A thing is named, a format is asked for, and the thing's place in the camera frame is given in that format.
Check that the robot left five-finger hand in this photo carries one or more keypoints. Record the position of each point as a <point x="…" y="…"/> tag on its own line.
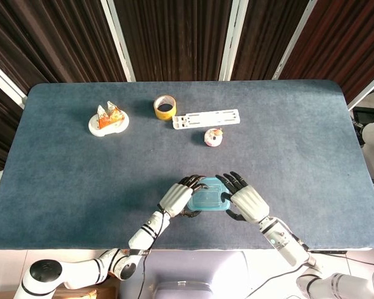
<point x="176" y="199"/>

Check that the robot right five-finger hand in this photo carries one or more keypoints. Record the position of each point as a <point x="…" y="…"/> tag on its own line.
<point x="249" y="202"/>

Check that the teal container lid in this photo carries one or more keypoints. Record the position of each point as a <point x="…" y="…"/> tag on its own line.
<point x="207" y="201"/>

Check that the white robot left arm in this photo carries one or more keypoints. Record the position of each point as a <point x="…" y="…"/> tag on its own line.
<point x="143" y="233"/>

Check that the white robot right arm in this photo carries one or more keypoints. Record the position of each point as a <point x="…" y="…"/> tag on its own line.
<point x="286" y="246"/>

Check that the black plastic storage bin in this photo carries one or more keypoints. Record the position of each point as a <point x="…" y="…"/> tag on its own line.
<point x="367" y="115"/>

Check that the grey robot torso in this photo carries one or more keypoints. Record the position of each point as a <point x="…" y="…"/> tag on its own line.
<point x="190" y="268"/>

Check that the pink toy cake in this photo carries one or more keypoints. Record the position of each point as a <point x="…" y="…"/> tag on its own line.
<point x="212" y="138"/>

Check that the yellow tape roll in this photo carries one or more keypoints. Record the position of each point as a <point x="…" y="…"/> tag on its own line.
<point x="165" y="116"/>

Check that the white slotted plastic rack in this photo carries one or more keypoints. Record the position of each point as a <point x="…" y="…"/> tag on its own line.
<point x="210" y="119"/>

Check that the blue velvet table cloth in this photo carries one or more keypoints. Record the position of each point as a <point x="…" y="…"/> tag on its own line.
<point x="81" y="187"/>

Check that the white oval dish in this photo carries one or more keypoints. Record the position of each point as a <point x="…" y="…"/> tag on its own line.
<point x="106" y="132"/>

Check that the orange snack bag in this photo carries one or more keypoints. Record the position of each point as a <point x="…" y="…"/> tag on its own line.
<point x="106" y="121"/>

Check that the dark ribbed curtain panel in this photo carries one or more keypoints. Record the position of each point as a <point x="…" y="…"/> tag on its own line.
<point x="0" y="130"/>
<point x="268" y="37"/>
<point x="346" y="46"/>
<point x="50" y="40"/>
<point x="174" y="40"/>

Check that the white partition frame post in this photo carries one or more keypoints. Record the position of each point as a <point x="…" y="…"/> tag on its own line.
<point x="118" y="40"/>
<point x="233" y="40"/>
<point x="367" y="90"/>
<point x="296" y="40"/>
<point x="6" y="81"/>

